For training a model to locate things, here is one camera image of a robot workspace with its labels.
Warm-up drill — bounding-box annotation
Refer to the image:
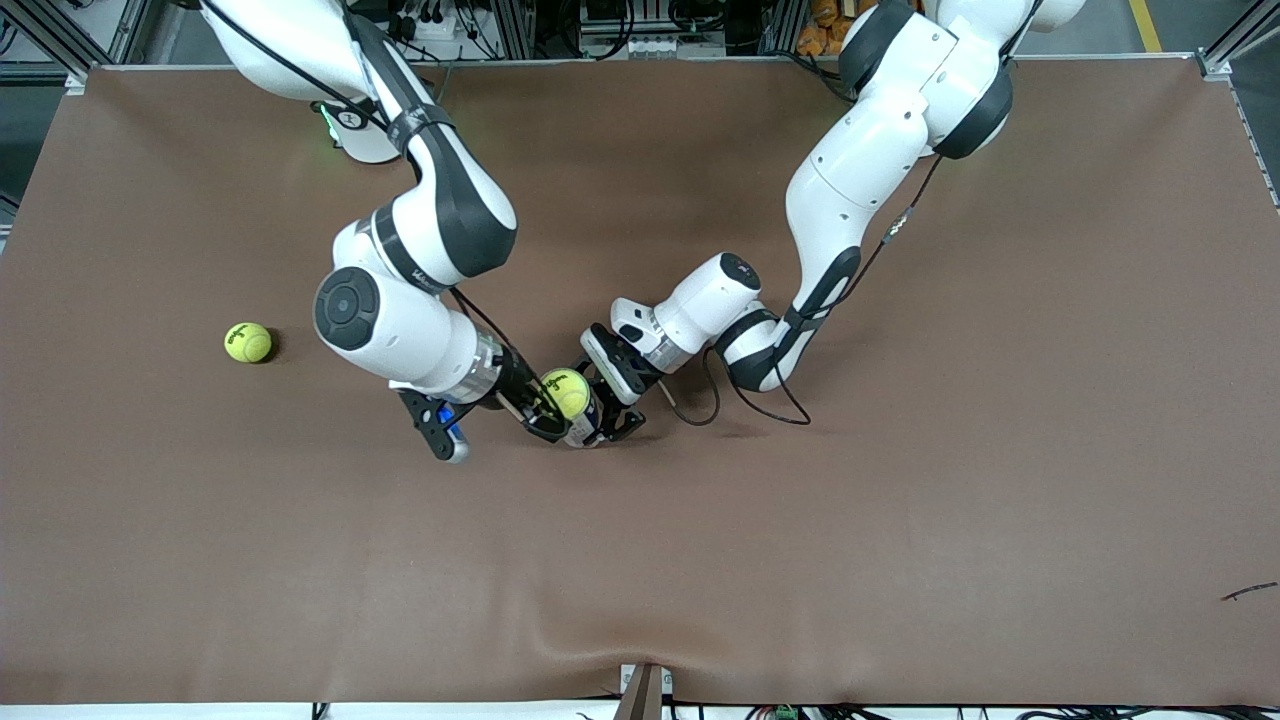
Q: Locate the yellow tennis ball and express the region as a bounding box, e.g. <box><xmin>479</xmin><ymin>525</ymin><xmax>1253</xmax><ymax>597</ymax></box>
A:
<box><xmin>224</xmin><ymin>321</ymin><xmax>273</xmax><ymax>364</ymax></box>
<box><xmin>540</xmin><ymin>368</ymin><xmax>593</xmax><ymax>421</ymax></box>

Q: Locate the white blue tennis ball can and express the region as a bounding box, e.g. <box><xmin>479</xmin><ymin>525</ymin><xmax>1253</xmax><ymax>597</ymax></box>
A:
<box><xmin>563</xmin><ymin>395</ymin><xmax>608</xmax><ymax>449</ymax></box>

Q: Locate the white terminal block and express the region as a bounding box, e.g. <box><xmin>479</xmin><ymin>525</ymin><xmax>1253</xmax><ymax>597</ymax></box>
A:
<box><xmin>622</xmin><ymin>35</ymin><xmax>703</xmax><ymax>59</ymax></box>

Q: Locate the white power strip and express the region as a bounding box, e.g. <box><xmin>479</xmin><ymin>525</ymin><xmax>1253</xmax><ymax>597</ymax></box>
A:
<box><xmin>395</xmin><ymin>5</ymin><xmax>501</xmax><ymax>61</ymax></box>

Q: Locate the orange packaged goods pile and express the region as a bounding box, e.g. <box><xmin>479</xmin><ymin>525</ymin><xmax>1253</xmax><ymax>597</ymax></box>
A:
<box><xmin>797</xmin><ymin>0</ymin><xmax>861</xmax><ymax>56</ymax></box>

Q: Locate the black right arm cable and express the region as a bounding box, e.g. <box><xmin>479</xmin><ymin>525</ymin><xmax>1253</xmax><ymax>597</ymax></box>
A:
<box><xmin>200</xmin><ymin>0</ymin><xmax>561</xmax><ymax>421</ymax></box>

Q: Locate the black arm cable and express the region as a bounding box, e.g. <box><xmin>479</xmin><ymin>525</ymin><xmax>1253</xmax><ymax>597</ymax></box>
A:
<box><xmin>665</xmin><ymin>155</ymin><xmax>946</xmax><ymax>429</ymax></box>
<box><xmin>200</xmin><ymin>0</ymin><xmax>561</xmax><ymax>421</ymax></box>

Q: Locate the aluminium camera mount post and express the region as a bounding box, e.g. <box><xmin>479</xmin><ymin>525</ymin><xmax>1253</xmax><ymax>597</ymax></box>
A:
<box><xmin>615</xmin><ymin>662</ymin><xmax>673</xmax><ymax>720</ymax></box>

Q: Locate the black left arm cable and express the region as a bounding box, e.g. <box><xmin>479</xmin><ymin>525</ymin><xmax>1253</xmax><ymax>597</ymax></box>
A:
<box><xmin>665</xmin><ymin>155</ymin><xmax>946</xmax><ymax>429</ymax></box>

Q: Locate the aluminium frame post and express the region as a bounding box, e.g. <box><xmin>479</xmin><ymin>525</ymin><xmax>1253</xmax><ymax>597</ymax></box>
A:
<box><xmin>495</xmin><ymin>0</ymin><xmax>536</xmax><ymax>59</ymax></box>
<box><xmin>760</xmin><ymin>0</ymin><xmax>801</xmax><ymax>56</ymax></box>

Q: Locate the aluminium corner frame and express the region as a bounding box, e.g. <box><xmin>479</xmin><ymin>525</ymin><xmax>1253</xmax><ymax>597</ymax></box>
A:
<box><xmin>1195</xmin><ymin>0</ymin><xmax>1280</xmax><ymax>211</ymax></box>
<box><xmin>0</xmin><ymin>0</ymin><xmax>151</xmax><ymax>89</ymax></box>

